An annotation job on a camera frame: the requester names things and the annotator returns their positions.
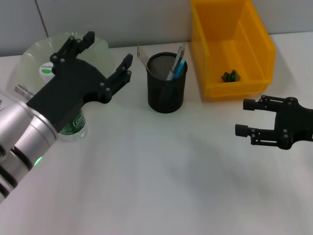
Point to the yellow plastic bin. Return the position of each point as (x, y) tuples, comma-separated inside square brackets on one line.
[(230, 56)]

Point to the translucent green fruit bowl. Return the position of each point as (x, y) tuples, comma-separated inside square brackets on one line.
[(102, 54)]

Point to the green plastic scrap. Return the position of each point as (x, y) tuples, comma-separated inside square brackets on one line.
[(231, 76)]

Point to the clear bottle green label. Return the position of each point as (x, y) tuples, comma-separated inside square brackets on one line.
[(75, 127)]

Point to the silver left gripper connector stud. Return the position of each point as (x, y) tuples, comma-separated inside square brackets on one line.
[(23, 90)]

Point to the black mesh pen holder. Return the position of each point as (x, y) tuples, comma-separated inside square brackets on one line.
[(159, 98)]

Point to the blue scissors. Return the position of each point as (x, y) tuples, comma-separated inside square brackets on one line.
[(180, 69)]

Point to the transparent plastic ruler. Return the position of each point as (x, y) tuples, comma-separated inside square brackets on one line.
[(143, 57)]

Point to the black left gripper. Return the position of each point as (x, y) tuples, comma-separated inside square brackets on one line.
[(71, 90)]

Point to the silver pen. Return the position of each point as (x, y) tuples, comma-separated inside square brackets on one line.
[(177, 61)]

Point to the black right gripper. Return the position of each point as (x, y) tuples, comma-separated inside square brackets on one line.
[(296, 122)]

